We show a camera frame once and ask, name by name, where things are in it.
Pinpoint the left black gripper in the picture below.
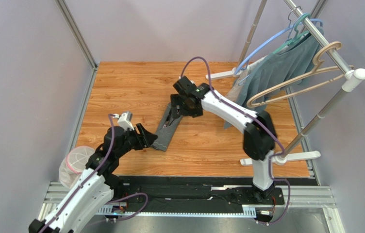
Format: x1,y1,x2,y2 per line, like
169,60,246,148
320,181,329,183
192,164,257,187
116,123,158,158

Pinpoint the grey stitched cloth napkin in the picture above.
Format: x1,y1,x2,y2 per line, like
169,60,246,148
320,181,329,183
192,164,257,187
151,103,183,151

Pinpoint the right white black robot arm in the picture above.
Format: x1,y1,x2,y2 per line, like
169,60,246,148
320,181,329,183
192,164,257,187
170,76,277,199

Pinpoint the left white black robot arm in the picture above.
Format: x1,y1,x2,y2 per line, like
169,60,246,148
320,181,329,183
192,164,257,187
28,123,158,233

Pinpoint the blue clothes hanger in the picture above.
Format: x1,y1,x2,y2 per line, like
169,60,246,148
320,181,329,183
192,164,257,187
232,13,323,77

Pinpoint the white mesh laundry bag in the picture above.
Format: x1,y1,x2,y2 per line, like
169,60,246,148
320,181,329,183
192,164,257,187
59,146,95,189

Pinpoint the teal hanging garment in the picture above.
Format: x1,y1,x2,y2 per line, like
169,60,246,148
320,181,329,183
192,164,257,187
224,24,325,130

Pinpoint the wooden clothes hanger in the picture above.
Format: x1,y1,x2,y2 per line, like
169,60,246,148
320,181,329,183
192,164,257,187
247,41,347,108

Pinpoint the metal clothes rack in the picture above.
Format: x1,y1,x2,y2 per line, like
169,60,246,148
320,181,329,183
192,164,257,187
205,0,365,166

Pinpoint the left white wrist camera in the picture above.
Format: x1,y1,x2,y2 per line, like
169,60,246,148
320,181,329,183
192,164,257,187
113,111,134,131

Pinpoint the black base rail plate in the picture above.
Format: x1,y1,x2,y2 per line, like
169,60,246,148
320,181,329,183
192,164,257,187
114,176,287,214

